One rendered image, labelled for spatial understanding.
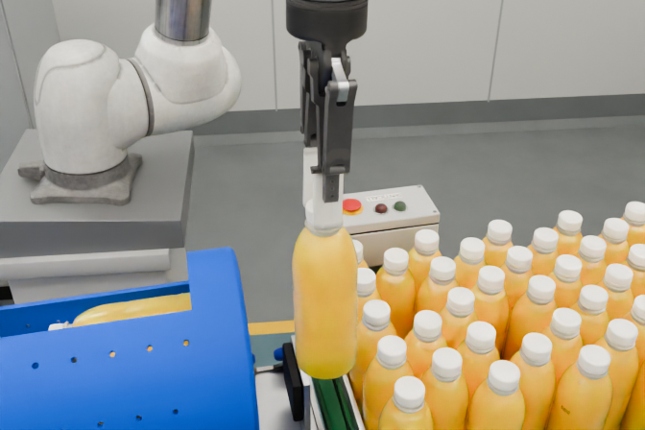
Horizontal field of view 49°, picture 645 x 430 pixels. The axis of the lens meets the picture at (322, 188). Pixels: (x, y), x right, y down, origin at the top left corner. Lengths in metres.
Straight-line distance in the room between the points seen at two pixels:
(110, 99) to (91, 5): 2.32
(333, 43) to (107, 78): 0.73
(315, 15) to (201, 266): 0.42
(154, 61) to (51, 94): 0.19
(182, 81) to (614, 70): 3.12
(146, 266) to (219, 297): 0.49
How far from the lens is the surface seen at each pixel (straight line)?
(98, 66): 1.30
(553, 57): 3.97
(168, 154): 1.53
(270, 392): 1.17
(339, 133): 0.64
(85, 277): 1.41
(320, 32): 0.63
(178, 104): 1.37
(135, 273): 1.39
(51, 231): 1.37
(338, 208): 0.72
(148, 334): 0.87
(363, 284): 1.07
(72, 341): 0.89
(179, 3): 1.29
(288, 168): 3.50
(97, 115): 1.31
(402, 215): 1.24
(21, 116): 2.45
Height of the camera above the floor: 1.81
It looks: 33 degrees down
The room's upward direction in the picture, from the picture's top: straight up
